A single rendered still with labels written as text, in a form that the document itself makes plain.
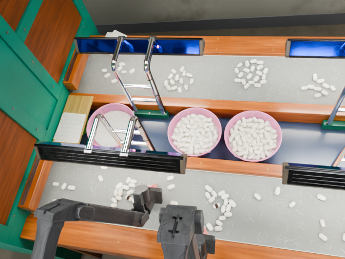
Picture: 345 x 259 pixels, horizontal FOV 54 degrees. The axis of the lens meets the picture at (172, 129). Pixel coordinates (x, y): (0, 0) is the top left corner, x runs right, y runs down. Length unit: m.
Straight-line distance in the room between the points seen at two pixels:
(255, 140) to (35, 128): 1.06
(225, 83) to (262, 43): 0.31
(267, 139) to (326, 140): 0.28
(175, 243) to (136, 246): 0.75
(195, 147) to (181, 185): 0.20
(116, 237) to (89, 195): 0.26
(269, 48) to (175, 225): 1.31
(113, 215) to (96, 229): 0.38
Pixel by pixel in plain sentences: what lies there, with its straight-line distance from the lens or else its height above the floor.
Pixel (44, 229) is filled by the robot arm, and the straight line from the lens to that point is 1.04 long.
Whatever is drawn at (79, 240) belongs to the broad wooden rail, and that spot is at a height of 0.76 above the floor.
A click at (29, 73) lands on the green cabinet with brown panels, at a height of 1.10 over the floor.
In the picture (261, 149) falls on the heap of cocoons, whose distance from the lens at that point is 1.63.
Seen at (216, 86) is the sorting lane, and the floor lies 0.74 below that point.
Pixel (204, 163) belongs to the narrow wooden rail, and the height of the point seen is 0.76.
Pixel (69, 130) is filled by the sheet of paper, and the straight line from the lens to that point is 1.85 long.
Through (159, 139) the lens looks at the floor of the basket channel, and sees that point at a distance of 1.78.
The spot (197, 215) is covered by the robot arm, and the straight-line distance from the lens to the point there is 0.86.
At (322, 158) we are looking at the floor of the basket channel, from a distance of 1.73.
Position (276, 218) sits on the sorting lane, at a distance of 1.54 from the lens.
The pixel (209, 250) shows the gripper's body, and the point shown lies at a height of 0.91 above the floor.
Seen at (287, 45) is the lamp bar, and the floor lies 1.09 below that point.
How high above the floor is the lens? 2.24
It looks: 61 degrees down
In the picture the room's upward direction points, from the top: 21 degrees counter-clockwise
